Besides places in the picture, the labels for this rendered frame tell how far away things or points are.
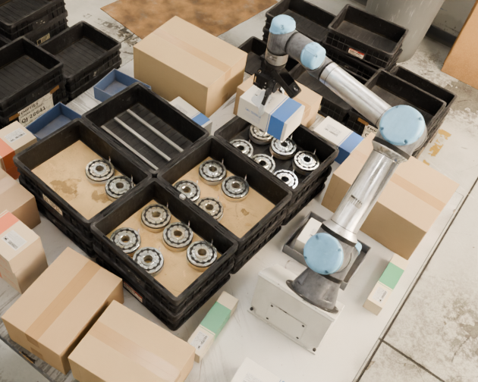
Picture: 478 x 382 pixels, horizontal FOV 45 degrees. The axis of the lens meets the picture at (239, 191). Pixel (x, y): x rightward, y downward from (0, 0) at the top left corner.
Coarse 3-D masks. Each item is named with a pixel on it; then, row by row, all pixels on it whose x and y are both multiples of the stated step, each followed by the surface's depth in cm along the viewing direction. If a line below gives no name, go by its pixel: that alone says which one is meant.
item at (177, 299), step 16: (112, 208) 192; (192, 208) 198; (96, 224) 188; (128, 256) 182; (224, 256) 186; (144, 272) 179; (208, 272) 182; (160, 288) 176; (192, 288) 178; (176, 304) 176
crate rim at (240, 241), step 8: (208, 136) 218; (200, 144) 216; (224, 144) 216; (192, 152) 212; (232, 152) 214; (176, 160) 208; (248, 160) 213; (168, 168) 206; (256, 168) 211; (160, 176) 203; (264, 176) 209; (168, 184) 201; (280, 184) 207; (176, 192) 200; (288, 192) 206; (288, 200) 205; (200, 208) 197; (272, 208) 200; (280, 208) 203; (208, 216) 195; (264, 216) 198; (272, 216) 201; (216, 224) 193; (256, 224) 195; (248, 232) 193; (240, 240) 190
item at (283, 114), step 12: (240, 96) 202; (252, 96) 203; (276, 96) 205; (240, 108) 206; (252, 108) 202; (276, 108) 201; (288, 108) 202; (300, 108) 202; (252, 120) 206; (264, 120) 202; (276, 120) 199; (288, 120) 198; (300, 120) 208; (276, 132) 202; (288, 132) 203
